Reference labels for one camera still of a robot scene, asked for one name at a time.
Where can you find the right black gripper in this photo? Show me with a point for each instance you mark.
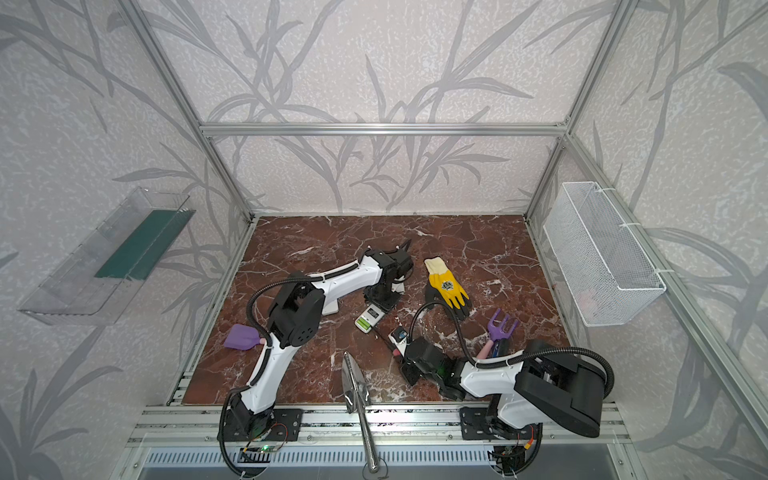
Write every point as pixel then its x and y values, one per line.
pixel 411 357

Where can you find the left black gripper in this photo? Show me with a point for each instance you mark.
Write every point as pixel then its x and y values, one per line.
pixel 384 297

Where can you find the red white remote control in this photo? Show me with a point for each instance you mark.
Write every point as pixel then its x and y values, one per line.
pixel 369 318

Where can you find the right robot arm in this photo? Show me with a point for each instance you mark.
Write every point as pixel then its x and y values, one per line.
pixel 566 385

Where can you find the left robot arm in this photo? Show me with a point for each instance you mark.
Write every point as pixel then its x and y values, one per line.
pixel 287 315

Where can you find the yellow black work glove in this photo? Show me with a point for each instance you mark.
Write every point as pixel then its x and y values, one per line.
pixel 443 287

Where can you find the metal trowel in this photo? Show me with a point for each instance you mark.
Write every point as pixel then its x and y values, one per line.
pixel 357 399

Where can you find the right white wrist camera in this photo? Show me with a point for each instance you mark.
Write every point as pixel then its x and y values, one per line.
pixel 399 339

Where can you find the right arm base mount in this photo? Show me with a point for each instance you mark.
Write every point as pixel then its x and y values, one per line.
pixel 478 424

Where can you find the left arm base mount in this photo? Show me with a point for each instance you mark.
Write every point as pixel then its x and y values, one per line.
pixel 281 424

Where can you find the purple toy shovel pink handle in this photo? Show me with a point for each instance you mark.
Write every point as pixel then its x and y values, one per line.
pixel 242 337

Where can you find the white wire wall basket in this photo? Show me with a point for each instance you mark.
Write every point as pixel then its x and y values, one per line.
pixel 610 277

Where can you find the clear plastic wall shelf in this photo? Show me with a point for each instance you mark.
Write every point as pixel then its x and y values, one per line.
pixel 94 285

